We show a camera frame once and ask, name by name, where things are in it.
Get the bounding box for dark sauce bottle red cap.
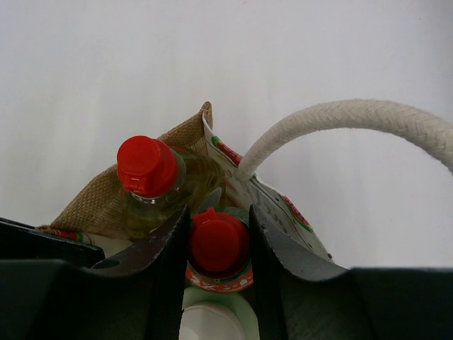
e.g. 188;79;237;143
185;207;253;294

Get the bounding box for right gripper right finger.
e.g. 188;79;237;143
249;205;452;339

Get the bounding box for white jar with lid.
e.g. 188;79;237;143
178;287;260;340

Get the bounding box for oil bottle red cap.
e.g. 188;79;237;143
117;135;226;240

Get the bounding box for burlap canvas bag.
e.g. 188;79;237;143
41;99;452;261

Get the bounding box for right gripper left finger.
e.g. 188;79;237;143
1;208;190;339

